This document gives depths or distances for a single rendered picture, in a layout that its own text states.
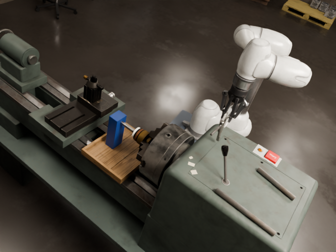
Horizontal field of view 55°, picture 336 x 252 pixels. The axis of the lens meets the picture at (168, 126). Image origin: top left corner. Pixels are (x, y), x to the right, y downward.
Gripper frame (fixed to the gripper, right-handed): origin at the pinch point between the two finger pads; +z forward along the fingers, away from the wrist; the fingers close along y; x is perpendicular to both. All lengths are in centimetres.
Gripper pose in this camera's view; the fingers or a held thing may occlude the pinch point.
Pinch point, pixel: (225, 119)
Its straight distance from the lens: 154.7
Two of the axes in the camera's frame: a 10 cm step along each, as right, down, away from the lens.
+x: -5.7, 4.5, -6.9
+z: -2.2, 7.2, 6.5
